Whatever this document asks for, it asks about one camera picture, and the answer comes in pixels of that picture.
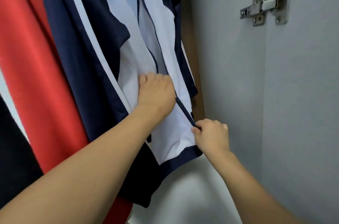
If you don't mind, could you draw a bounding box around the person's right hand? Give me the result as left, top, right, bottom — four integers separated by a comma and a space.
191, 119, 231, 161

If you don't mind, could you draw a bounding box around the person's left hand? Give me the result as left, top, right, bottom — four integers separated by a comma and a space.
136, 72, 177, 126

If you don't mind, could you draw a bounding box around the white wardrobe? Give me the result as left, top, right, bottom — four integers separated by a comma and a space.
0, 0, 339, 224

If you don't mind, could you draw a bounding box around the navy and white jacket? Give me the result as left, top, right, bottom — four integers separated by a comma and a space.
34, 0, 204, 208

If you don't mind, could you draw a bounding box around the red and white jacket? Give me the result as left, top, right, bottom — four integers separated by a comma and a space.
0, 0, 133, 224

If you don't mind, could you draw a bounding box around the khaki and black jacket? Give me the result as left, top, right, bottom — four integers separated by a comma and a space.
0, 94, 44, 208

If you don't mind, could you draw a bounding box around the person's right forearm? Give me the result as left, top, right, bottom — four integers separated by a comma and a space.
209, 149, 303, 224

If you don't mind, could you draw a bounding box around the person's left forearm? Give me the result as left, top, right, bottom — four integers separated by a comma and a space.
0, 107, 160, 224

